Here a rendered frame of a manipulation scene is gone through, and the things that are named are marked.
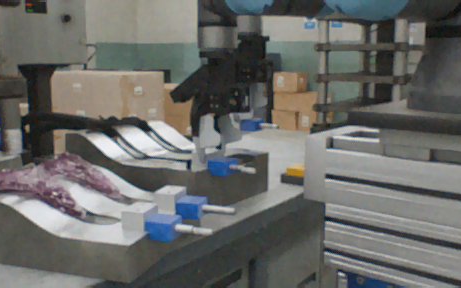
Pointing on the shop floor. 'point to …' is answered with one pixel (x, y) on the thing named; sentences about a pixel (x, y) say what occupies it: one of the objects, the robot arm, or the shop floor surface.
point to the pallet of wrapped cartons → (107, 96)
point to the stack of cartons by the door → (294, 102)
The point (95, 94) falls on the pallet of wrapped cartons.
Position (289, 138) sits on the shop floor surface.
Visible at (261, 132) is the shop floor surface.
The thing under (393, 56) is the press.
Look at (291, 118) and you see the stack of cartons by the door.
